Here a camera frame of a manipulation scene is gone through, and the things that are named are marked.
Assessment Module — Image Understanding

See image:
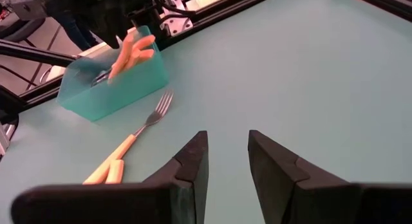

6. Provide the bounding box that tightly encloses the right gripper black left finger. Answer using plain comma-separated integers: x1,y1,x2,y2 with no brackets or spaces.
143,130,209,224

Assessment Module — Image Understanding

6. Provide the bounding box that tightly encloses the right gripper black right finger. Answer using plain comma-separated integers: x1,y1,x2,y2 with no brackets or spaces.
247,129,351,224

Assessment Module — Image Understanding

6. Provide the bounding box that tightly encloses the silver mounting plate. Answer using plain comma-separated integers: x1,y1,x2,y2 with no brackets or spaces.
160,0,194,37

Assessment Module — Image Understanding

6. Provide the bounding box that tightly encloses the green plastic bin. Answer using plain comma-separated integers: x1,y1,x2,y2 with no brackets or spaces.
56,24,171,122

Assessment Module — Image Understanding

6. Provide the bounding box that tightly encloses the aluminium rail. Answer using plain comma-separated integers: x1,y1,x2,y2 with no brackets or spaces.
0,116,19,159

